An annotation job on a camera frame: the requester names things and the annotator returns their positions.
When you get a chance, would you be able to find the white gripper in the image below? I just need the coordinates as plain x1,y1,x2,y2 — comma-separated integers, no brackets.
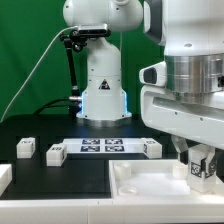
139,62,224,178

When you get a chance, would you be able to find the white square tabletop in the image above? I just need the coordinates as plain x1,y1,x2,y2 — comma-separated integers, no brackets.
109,159,224,203

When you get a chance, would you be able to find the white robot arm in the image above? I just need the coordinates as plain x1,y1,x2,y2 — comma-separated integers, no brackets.
63,0,224,150

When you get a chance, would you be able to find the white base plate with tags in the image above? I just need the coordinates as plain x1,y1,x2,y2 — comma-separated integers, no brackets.
63,138,144,154

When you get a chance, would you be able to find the black cable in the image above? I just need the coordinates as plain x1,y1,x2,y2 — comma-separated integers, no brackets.
33,97,72,116

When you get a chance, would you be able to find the grey camera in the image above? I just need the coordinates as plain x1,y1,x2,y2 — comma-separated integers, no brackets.
71,24,110,38

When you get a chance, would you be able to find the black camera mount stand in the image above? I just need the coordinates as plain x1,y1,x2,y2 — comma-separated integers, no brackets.
59,33,87,117

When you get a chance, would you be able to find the white cable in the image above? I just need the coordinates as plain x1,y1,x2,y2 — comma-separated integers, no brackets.
0,25,80,123

